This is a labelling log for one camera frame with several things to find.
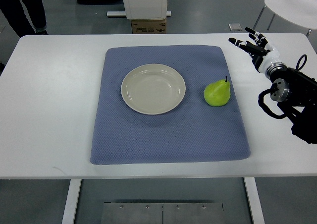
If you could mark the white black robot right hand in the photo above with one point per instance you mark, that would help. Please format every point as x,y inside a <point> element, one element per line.
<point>261,51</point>

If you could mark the green pear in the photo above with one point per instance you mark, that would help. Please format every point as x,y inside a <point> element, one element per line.
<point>218,93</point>

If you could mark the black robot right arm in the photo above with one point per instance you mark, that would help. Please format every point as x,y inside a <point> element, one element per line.
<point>296,96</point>

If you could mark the grey floor outlet plate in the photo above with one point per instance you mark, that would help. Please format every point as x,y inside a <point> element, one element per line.
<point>235,27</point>

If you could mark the beige round plate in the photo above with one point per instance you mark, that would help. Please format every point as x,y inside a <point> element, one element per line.
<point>153,89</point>

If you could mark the white chair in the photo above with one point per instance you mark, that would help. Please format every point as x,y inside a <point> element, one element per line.
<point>299,12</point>

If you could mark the blue textured mat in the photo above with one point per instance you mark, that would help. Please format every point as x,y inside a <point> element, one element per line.
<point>191,132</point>

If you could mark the brown cardboard box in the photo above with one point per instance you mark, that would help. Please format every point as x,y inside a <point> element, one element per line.
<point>149,26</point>

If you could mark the white cabinet on stand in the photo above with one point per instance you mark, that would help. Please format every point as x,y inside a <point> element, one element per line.
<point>142,10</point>

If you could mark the metal base plate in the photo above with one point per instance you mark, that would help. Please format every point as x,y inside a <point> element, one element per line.
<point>163,213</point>

